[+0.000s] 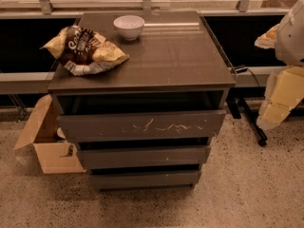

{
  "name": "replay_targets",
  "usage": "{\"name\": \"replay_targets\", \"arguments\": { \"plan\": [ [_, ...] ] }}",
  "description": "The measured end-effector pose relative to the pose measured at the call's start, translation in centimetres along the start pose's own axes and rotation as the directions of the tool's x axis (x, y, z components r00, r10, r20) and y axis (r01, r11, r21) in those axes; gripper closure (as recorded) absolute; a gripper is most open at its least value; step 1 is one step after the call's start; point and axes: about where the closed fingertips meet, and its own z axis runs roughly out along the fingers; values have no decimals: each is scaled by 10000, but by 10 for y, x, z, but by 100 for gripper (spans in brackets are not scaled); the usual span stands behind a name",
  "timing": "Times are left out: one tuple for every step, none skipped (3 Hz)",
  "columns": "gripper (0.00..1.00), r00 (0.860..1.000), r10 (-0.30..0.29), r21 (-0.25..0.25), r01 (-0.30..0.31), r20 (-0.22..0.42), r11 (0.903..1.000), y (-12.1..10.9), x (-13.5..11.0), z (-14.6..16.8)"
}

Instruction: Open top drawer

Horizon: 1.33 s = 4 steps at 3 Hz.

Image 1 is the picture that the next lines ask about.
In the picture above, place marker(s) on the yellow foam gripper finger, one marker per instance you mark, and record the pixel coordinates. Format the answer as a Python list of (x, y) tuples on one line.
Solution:
[(267, 39), (284, 91)]

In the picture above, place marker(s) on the grey top drawer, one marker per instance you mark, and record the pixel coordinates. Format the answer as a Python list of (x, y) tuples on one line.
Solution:
[(141, 126)]

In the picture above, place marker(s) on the grey drawer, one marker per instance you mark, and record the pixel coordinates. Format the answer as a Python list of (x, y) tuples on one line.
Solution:
[(145, 180), (141, 126), (143, 157)]

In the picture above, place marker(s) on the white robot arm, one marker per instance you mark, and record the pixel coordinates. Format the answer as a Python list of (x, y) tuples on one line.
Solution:
[(289, 46)]

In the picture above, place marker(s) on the dark grey drawer cabinet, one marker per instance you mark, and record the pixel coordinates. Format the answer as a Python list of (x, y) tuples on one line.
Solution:
[(173, 66)]

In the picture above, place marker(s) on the grey middle drawer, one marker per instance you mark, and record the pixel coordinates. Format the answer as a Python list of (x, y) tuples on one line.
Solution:
[(143, 157)]

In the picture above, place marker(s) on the grey bottom drawer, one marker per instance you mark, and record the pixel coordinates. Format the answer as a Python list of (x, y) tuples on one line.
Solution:
[(145, 180)]

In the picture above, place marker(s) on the open cardboard box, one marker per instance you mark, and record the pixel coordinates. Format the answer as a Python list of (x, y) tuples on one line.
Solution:
[(54, 153)]

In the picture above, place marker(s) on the white ceramic bowl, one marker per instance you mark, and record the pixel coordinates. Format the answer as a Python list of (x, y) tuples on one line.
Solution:
[(129, 27)]

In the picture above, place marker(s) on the crumpled chip bag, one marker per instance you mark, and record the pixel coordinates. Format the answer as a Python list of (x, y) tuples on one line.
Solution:
[(83, 51)]

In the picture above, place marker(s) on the metal window frame rail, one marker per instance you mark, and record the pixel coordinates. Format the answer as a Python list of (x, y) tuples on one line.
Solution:
[(142, 3)]

